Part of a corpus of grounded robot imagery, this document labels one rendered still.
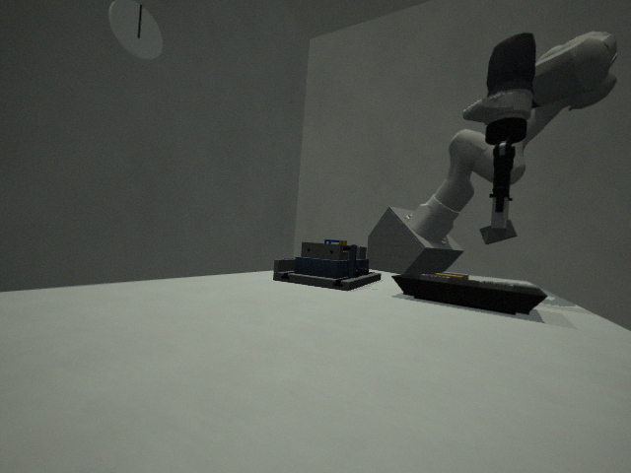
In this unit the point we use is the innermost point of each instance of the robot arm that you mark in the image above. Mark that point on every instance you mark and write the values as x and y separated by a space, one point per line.
558 80

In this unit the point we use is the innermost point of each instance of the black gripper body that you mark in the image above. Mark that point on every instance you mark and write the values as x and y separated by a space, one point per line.
512 130

